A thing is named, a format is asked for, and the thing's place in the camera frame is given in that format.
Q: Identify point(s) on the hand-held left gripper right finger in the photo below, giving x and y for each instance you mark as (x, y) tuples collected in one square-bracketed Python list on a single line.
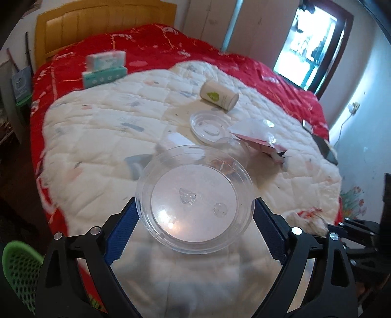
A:
[(272, 232)]

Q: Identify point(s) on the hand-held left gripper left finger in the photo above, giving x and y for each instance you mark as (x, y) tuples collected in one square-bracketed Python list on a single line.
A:
[(120, 232)]

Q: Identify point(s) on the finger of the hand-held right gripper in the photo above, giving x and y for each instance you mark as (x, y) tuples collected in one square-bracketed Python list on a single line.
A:
[(359, 228)]

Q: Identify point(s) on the large clear plastic lid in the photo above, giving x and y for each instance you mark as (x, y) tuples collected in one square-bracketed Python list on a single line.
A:
[(195, 186)]

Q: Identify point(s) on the pink white plastic wrapper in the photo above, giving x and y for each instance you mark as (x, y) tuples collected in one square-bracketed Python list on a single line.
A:
[(259, 137)]

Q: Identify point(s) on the green perforated plastic basket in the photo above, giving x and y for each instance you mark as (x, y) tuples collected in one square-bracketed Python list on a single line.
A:
[(20, 269)]

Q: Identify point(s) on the small clear plastic lid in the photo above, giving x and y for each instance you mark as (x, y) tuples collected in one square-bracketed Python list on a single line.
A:
[(209, 127)]

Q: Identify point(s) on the white paper cup green leaf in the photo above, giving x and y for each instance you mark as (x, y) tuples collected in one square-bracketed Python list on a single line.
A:
[(218, 95)]

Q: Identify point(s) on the dark phone on bed edge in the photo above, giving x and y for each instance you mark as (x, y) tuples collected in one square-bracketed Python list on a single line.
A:
[(325, 148)]

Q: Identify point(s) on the white quilted blanket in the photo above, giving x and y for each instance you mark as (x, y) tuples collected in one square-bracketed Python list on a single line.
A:
[(100, 131)]

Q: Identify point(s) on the small phone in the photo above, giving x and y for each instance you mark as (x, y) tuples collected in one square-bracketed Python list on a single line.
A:
[(307, 126)]

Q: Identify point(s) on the teal tissue pack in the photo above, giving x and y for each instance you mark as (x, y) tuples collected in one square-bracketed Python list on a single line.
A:
[(104, 78)]

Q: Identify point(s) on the green plastic stool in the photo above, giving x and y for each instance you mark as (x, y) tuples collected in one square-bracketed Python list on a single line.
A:
[(23, 101)]

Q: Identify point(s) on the white tissue pack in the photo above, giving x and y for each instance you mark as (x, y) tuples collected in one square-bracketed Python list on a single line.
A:
[(105, 60)]

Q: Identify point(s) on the blue paper bag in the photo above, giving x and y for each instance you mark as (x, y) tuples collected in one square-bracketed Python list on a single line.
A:
[(22, 82)]

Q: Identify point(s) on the dark thin stick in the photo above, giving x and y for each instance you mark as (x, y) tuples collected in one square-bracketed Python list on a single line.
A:
[(29, 50)]

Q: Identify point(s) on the pale wardrobe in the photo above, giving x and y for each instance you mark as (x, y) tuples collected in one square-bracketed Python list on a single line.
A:
[(238, 27)]

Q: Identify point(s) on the yellow wooden headboard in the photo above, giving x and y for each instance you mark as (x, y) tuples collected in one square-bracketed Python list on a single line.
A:
[(91, 21)]

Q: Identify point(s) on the white wall socket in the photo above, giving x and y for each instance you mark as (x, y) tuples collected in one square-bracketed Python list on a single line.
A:
[(354, 108)]

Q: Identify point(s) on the bright doorway with dark frame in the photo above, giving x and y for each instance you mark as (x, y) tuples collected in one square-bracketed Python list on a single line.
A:
[(308, 46)]

